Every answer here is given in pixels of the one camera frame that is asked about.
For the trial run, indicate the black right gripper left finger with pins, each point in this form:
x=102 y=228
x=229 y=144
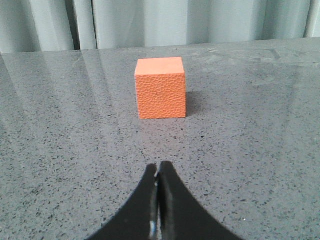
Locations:
x=138 y=218

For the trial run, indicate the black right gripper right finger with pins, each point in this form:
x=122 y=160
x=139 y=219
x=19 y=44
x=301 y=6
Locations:
x=181 y=216

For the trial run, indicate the orange foam cube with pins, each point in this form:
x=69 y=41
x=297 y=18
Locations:
x=160 y=85

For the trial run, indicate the pale green curtain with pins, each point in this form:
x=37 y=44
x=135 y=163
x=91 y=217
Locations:
x=58 y=25

